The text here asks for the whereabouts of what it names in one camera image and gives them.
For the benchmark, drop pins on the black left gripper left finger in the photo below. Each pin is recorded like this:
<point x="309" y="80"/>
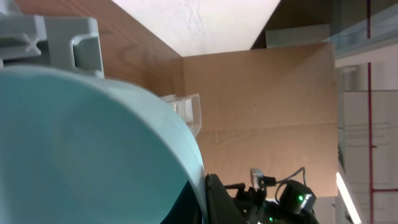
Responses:
<point x="186" y="209"/>

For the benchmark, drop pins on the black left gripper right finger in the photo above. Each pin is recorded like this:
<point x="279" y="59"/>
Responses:
<point x="220" y="206"/>

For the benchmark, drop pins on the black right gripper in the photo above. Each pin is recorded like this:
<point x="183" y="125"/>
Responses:
<point x="250" y="202"/>

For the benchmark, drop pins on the light blue bowl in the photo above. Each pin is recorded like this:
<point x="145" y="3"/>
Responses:
<point x="80" y="149"/>

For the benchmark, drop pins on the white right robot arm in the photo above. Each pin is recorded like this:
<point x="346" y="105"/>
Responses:
<point x="295" y="205"/>

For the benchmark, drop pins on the grey dishwasher rack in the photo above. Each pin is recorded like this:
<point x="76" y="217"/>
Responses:
<point x="68" y="43"/>

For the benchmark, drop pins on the brown cardboard panel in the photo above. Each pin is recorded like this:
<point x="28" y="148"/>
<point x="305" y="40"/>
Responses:
<point x="271" y="109"/>

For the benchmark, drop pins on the clear plastic bin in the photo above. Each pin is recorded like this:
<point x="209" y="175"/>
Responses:
<point x="188" y="108"/>

